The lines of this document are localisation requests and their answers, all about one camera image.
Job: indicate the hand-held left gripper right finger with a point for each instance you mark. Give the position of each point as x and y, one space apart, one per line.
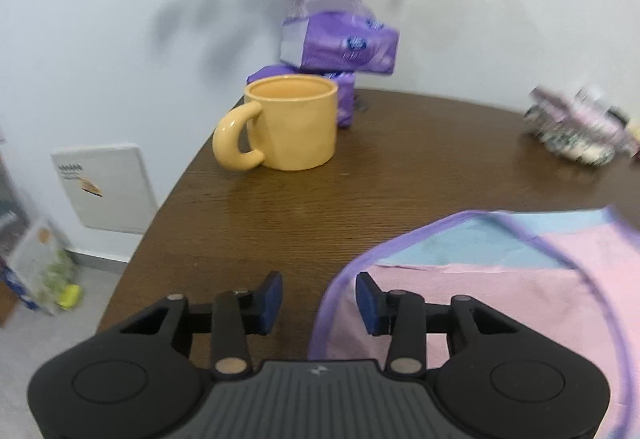
366 305

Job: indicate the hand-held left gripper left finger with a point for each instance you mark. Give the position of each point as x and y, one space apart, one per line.
272 303

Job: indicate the pink blue mesh shirt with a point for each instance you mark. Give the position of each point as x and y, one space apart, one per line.
540 284

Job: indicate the yellow mug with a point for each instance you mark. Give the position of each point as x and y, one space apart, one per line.
300 129

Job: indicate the yellow green bottle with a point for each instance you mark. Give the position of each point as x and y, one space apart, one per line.
70 296

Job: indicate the green white paper bag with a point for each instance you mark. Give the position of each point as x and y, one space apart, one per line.
40 264

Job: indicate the blue patterned bag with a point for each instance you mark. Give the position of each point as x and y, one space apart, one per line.
15 289

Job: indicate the green floral folded cloth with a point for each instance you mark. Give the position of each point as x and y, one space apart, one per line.
570 146

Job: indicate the pink floral folded cloth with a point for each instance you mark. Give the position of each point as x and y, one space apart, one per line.
585 116

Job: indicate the white wall panel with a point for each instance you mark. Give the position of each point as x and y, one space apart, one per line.
107 186

